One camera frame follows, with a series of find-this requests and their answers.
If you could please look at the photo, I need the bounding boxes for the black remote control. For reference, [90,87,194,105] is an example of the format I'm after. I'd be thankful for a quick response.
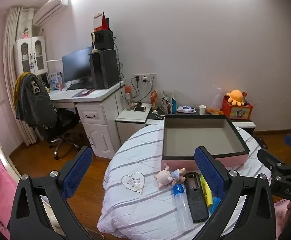
[184,171,209,223]

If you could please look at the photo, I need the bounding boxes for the white computer desk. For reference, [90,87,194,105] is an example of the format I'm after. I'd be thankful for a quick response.
[47,80,125,160]

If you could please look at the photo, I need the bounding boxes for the orange octopus plush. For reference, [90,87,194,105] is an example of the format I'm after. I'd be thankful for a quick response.
[226,89,244,106]

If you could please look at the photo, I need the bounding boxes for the purple mouse pad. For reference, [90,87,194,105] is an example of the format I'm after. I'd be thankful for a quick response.
[72,90,96,98]

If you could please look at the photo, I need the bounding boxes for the grey jacket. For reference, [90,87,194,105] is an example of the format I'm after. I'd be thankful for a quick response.
[16,73,57,128]

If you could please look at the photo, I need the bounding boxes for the red desk calendar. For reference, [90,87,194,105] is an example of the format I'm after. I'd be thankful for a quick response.
[93,12,110,32]

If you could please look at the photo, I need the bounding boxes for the red cartoon box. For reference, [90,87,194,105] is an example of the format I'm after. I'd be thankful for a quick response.
[222,96,253,120]

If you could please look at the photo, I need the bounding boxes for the white glass-door cabinet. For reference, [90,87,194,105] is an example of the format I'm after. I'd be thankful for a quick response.
[14,36,48,77]

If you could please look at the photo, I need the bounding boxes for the black speaker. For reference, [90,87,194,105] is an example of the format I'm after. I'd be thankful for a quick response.
[92,30,114,51]

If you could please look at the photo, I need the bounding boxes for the black-topped low cabinet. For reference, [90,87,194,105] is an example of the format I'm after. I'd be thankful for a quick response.
[145,107,257,137]

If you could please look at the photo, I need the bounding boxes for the white wall socket strip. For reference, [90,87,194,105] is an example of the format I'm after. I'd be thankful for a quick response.
[134,74,157,83]

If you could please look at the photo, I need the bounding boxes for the clear bottle with blue cap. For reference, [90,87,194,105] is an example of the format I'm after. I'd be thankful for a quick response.
[173,184,194,230]

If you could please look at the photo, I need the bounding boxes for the pink pig plush doll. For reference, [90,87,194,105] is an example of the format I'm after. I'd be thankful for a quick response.
[154,167,187,188]

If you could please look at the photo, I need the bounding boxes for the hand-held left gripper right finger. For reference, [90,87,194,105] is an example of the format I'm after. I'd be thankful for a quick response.
[194,146,277,240]

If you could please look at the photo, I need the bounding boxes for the black power cable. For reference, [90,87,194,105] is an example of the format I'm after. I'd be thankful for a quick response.
[131,76,142,103]

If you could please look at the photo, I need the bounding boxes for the white air conditioner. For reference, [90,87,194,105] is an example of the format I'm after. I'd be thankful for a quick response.
[33,0,69,27]

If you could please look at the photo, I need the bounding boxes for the wet wipes pack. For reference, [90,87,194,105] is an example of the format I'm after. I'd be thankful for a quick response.
[177,105,197,113]

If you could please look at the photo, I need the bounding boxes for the pink storage box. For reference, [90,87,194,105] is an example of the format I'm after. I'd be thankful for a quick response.
[162,114,250,178]

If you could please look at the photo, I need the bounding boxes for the blue and white box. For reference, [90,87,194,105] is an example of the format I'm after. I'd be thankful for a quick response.
[49,72,63,89]

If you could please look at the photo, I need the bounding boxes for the black computer tower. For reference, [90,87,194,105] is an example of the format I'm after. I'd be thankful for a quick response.
[89,49,120,90]

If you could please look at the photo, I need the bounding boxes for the yellow highlighter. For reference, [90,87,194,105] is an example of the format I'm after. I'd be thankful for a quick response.
[199,174,214,207]

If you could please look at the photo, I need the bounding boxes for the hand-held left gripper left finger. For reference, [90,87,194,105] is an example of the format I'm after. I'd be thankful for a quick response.
[7,146,94,240]

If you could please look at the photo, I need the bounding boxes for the yellow cloth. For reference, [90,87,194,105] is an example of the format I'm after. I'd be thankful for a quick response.
[14,72,31,105]

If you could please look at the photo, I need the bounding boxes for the orange-capped clear bottle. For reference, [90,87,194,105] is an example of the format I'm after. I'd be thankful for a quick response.
[124,85,134,110]

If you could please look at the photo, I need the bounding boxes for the white snack bag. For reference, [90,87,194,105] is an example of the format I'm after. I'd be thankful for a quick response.
[161,90,172,114]

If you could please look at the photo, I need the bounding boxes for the black keyboard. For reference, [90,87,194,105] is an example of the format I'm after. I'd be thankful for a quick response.
[66,82,87,91]

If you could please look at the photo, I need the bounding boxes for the plastic bag of oranges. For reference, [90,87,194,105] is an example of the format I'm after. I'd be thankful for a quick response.
[207,85,224,115]

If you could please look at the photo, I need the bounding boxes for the beige curtain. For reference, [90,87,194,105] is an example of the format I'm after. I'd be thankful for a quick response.
[3,6,39,147]

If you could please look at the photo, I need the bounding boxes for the black office chair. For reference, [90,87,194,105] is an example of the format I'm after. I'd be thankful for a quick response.
[15,72,80,159]

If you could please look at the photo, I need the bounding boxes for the black computer monitor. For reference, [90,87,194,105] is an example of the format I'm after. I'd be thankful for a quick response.
[62,46,94,83]

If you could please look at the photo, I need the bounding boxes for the white nightstand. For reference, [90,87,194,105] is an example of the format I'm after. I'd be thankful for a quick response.
[115,102,153,144]

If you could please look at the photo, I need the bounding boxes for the blue highlighter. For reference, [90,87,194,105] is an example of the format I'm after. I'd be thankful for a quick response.
[209,197,221,214]

